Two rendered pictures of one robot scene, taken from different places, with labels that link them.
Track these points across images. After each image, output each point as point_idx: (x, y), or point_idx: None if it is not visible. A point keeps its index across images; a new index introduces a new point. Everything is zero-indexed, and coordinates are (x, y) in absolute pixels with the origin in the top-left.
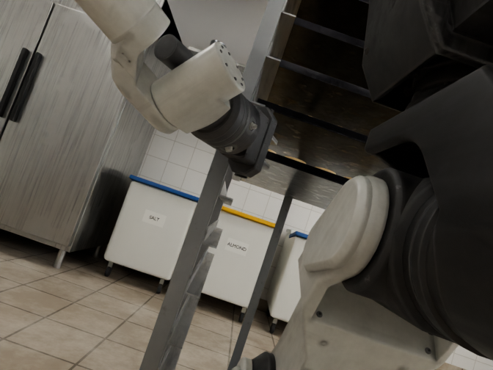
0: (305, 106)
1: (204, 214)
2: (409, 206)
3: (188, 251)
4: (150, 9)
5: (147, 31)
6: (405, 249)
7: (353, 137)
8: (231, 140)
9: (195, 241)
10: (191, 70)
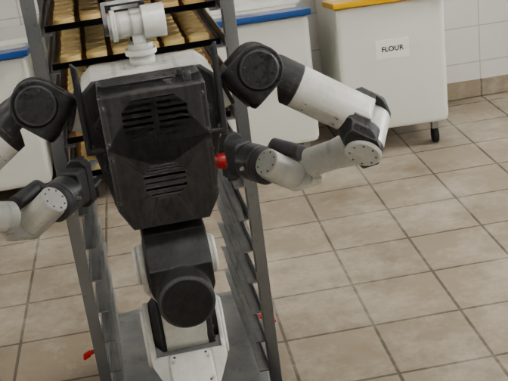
0: None
1: (76, 233)
2: None
3: (79, 258)
4: (10, 215)
5: (15, 223)
6: None
7: None
8: (72, 213)
9: (80, 250)
10: (38, 215)
